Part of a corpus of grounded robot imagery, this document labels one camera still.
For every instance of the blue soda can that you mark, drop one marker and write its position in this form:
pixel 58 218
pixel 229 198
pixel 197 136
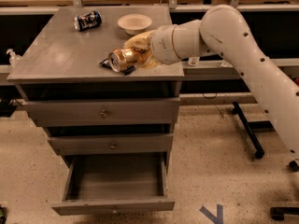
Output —
pixel 87 21

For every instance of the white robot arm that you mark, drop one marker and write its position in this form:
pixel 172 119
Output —
pixel 224 31

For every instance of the dark blue snack bag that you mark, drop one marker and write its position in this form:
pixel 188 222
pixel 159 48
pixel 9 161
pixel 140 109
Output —
pixel 106 64

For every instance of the black stand leg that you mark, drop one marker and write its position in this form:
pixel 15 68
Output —
pixel 258 148

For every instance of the grey drawer cabinet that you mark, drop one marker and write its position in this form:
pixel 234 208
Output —
pixel 63 64

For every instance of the grey top drawer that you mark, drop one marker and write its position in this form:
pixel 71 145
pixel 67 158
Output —
pixel 103 112

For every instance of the grey middle drawer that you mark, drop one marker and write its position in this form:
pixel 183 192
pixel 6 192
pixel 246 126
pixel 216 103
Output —
pixel 108 144

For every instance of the black chair base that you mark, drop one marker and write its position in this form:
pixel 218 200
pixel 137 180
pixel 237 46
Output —
pixel 278 213

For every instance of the white pump bottle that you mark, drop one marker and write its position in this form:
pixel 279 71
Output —
pixel 193 61

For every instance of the small sanitizer bottle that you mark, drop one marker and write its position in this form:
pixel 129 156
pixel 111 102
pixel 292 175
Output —
pixel 13 57

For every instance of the orange soda can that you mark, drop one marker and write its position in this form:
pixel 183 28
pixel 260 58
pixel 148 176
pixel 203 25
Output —
pixel 123 60

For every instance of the grey open bottom drawer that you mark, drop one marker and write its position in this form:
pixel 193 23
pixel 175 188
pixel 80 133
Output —
pixel 115 184

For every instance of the white bowl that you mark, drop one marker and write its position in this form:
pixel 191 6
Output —
pixel 134 24

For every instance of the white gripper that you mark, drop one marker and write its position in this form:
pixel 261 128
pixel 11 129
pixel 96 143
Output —
pixel 163 45

